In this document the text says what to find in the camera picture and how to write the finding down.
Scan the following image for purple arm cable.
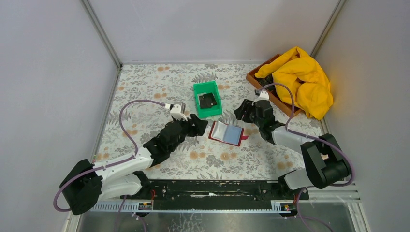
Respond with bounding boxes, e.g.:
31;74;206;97
53;99;170;232
255;83;355;232

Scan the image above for green plastic bin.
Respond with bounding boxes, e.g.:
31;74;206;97
193;81;222;118

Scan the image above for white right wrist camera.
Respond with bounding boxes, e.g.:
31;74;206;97
253;90;269;102

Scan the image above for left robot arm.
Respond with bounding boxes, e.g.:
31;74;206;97
53;114;208;215

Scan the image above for red leather card holder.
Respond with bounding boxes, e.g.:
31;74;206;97
208;120;250;147

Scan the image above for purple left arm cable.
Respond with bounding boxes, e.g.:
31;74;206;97
53;99;170;232

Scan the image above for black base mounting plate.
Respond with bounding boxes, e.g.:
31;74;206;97
126;179;309;210

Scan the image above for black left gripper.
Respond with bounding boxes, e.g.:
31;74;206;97
169;114;207;153

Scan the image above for floral patterned table mat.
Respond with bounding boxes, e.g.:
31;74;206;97
94;64;304;180

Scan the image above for yellow cloth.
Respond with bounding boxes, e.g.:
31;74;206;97
254;46;334;120

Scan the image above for grey card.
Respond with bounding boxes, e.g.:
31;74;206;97
198;93;217;109

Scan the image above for brown wooden tray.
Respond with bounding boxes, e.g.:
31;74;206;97
246;54;303;116

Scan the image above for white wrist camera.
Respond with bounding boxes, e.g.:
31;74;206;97
253;90;269;102
165;102;188;121

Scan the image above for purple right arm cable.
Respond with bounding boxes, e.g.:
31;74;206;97
255;83;355;232

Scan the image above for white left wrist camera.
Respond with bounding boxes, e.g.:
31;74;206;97
165;102;188;121

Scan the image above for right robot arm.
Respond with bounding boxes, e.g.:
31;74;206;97
234;99;354;199

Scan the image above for dark items in tray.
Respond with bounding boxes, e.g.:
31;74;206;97
257;74;276;92

